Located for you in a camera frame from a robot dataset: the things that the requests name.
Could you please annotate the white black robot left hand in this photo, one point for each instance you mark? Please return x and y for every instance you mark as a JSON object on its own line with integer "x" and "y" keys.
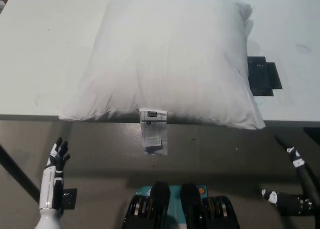
{"x": 51, "y": 184}

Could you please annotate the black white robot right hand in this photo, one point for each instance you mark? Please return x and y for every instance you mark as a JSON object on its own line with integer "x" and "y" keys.
{"x": 297, "y": 161}

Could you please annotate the white square pillow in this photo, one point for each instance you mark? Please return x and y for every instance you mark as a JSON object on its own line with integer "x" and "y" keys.
{"x": 165, "y": 64}

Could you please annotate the black floor foot plate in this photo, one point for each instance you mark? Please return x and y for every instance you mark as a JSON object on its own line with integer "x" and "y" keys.
{"x": 70, "y": 199}

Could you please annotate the black slanted table leg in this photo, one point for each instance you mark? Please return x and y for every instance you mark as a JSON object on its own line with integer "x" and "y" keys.
{"x": 17, "y": 169}

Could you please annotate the black table frame bar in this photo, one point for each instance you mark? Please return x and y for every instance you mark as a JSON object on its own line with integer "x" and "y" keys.
{"x": 312, "y": 132}

